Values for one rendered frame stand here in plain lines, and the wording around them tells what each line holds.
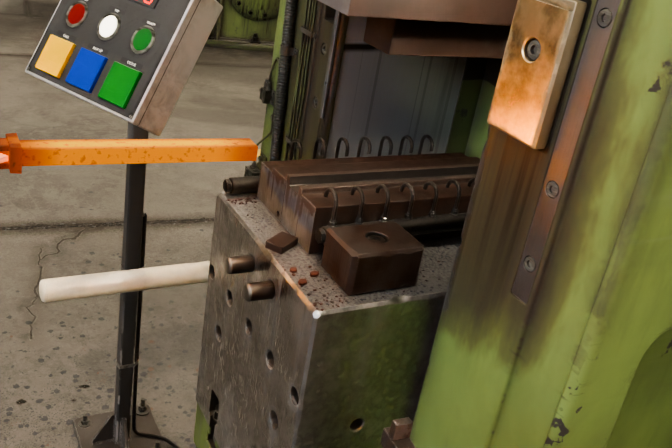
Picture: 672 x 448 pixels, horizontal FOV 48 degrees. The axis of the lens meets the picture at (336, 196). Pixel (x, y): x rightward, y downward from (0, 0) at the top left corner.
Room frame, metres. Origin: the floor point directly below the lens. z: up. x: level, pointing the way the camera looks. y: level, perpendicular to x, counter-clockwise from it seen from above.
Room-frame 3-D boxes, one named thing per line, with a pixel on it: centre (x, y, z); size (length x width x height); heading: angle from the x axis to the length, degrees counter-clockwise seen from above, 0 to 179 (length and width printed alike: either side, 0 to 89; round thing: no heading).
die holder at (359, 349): (1.14, -0.14, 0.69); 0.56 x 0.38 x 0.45; 122
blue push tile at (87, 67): (1.39, 0.52, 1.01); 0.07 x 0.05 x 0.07; 57
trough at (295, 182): (1.16, -0.11, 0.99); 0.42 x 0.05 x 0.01; 122
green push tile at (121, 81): (1.34, 0.43, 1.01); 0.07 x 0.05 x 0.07; 57
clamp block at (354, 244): (0.95, -0.07, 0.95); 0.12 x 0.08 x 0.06; 122
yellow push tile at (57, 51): (1.45, 0.60, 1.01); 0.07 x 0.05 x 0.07; 57
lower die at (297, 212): (1.18, -0.10, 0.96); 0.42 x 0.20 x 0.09; 122
